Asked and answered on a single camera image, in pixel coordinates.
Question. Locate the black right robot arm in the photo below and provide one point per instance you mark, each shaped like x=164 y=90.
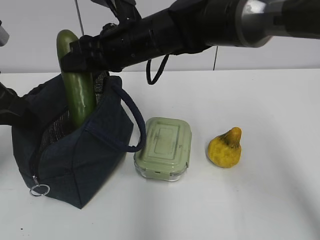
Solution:
x=189 y=27

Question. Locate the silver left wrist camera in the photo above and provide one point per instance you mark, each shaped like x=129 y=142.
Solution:
x=4 y=36

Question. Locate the green lid glass container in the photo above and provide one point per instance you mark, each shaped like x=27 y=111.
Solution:
x=166 y=155

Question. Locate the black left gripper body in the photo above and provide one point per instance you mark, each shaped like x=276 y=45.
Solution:
x=18 y=110

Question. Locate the yellow gourd squash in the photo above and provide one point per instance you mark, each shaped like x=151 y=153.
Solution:
x=225 y=150

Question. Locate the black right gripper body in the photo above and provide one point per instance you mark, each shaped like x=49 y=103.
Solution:
x=114 y=49

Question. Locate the dark blue lunch bag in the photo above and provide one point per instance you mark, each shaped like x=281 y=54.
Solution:
x=71 y=164

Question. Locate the green cucumber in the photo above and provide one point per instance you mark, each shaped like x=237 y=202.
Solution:
x=79 y=87

